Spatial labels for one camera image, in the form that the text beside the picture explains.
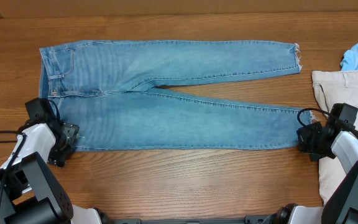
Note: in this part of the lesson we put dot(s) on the light blue denim jeans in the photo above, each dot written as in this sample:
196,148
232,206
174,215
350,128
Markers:
120,94

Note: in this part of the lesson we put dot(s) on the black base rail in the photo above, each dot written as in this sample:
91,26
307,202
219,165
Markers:
248,219

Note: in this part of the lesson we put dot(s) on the beige folded trousers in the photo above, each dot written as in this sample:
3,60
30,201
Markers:
330,88

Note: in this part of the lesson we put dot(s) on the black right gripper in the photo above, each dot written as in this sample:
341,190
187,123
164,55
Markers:
302,134

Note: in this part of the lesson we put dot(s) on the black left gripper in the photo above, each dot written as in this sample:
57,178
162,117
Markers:
58,158

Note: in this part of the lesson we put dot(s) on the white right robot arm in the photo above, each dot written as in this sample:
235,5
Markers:
337,139

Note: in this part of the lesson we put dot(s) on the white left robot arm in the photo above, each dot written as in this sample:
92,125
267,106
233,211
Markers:
29,191

